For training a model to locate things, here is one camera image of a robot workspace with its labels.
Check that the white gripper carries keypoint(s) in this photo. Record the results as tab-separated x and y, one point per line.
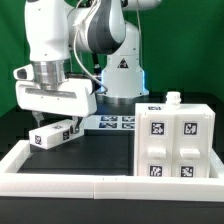
74	97

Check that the white box with tags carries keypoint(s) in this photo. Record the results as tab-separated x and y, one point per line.
55	134

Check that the white U-shaped frame fence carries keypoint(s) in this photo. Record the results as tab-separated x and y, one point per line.
17	184

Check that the white flat panel four tags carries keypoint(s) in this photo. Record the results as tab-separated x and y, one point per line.
109	122

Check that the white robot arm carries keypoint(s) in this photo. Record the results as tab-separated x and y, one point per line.
79	54

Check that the black articulated camera mount arm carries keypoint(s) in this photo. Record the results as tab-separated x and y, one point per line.
97	67

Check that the white small door panel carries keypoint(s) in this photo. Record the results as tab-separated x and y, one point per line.
153	141

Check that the white cabinet body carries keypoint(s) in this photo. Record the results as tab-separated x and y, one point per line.
173	103

